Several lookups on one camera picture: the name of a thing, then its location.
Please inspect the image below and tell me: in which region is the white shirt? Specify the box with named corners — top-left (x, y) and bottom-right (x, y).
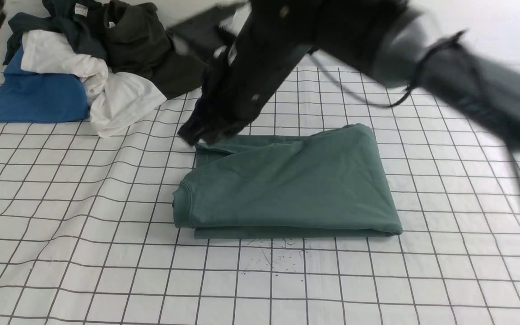
top-left (21, 30), bottom-right (167, 138)

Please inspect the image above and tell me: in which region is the dark navy shirt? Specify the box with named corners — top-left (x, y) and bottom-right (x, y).
top-left (3, 0), bottom-right (108, 65)

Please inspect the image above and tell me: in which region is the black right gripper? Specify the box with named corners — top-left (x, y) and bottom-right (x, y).
top-left (170, 0), bottom-right (322, 147)

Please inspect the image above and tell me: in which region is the blue shirt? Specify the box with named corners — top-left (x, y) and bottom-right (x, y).
top-left (0, 48), bottom-right (89, 124)

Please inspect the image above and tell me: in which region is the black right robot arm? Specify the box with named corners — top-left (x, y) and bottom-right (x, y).
top-left (171, 0), bottom-right (520, 152)

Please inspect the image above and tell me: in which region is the white grid tablecloth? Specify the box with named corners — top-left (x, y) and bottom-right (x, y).
top-left (0, 68), bottom-right (520, 325)

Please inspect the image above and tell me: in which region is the green long-sleeved shirt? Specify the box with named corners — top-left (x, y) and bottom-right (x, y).
top-left (172, 124), bottom-right (403, 239)

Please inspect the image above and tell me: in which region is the dark olive shirt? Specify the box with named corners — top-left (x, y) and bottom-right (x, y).
top-left (100, 0), bottom-right (208, 98)

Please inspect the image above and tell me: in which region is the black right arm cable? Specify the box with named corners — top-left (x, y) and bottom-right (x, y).
top-left (310, 30), bottom-right (520, 325)

